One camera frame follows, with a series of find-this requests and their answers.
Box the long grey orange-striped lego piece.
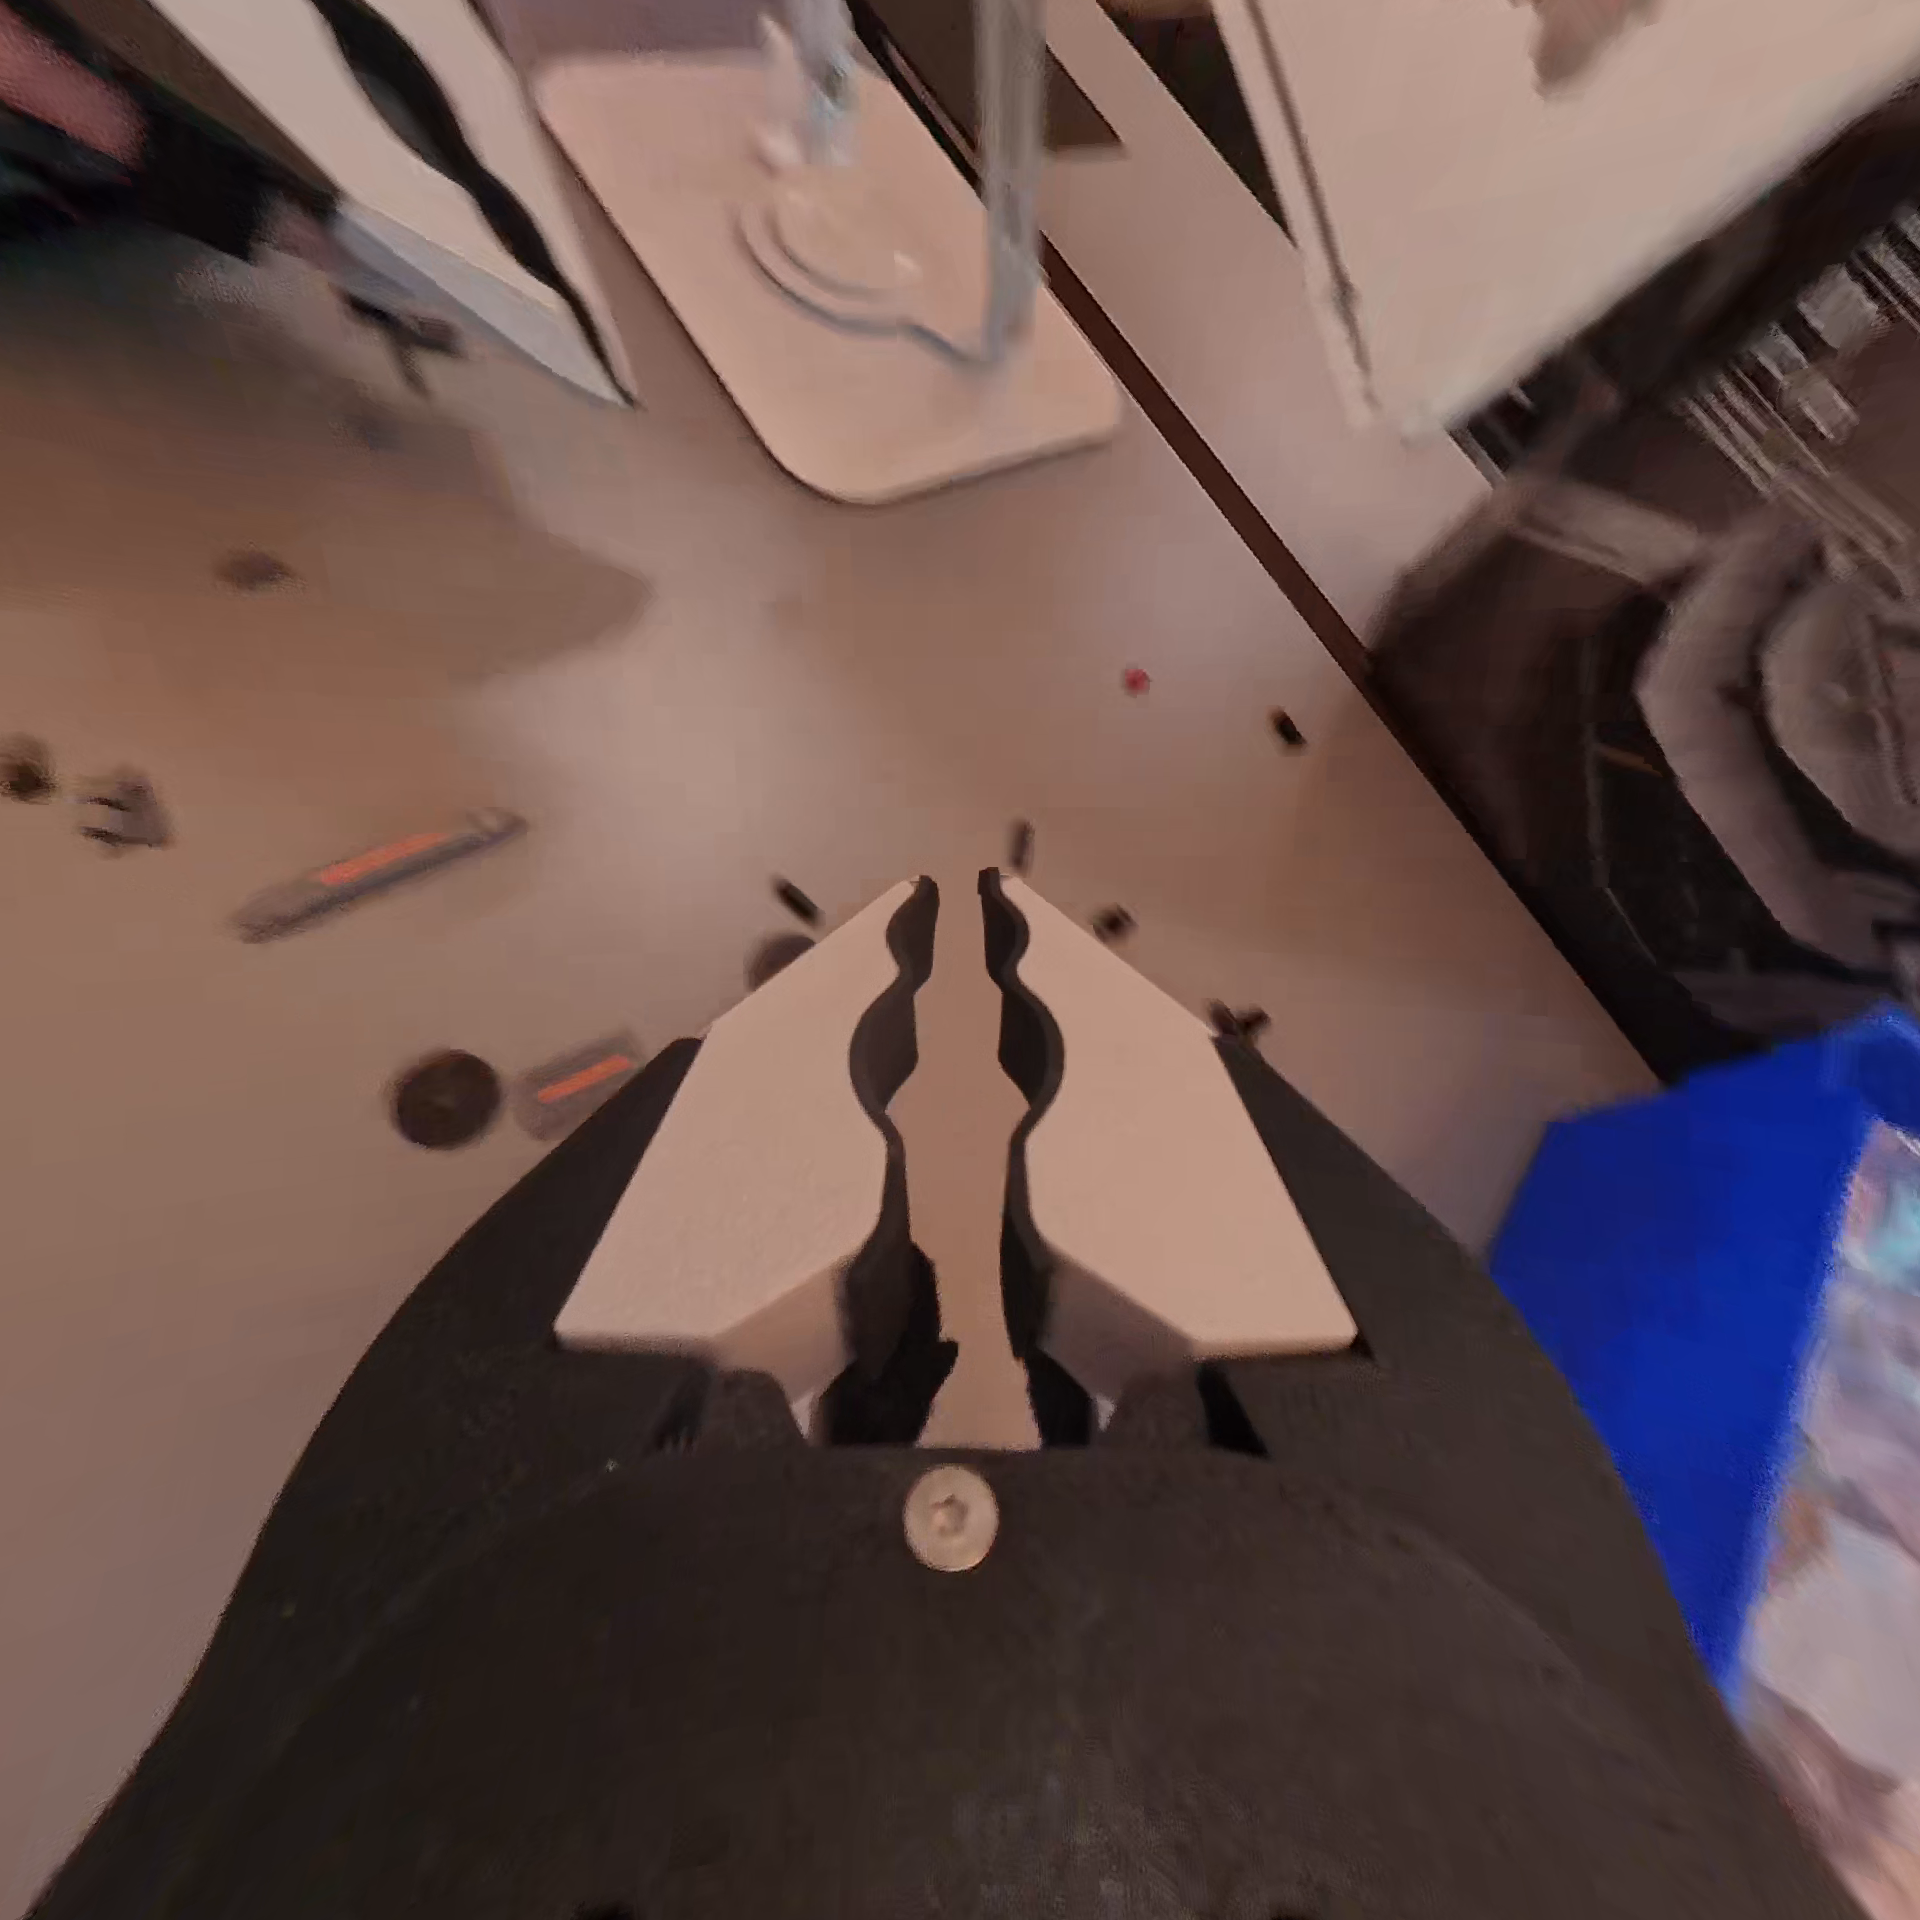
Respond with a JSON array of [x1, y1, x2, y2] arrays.
[[230, 807, 531, 945]]

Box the clear plastic bag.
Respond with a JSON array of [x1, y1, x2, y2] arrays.
[[1726, 1117, 1920, 1920]]

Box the white cabinet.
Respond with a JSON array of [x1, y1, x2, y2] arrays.
[[1206, 0, 1920, 440]]

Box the dark grey blurred furniture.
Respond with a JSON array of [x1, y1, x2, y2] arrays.
[[1372, 134, 1920, 1081]]

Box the white desk stand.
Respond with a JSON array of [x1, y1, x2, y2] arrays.
[[527, 0, 1129, 507]]

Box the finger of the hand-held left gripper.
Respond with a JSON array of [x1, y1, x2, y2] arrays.
[[146, 0, 629, 407], [357, 0, 646, 407]]

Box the grey orange-striped lego tile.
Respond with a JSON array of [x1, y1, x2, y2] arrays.
[[517, 1036, 650, 1139]]

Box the blue plastic bin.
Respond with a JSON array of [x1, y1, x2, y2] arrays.
[[1489, 1001, 1920, 1718]]

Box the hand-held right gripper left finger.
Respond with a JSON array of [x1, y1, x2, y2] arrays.
[[551, 873, 958, 1449]]

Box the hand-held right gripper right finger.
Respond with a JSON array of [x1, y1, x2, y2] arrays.
[[979, 865, 1362, 1449]]

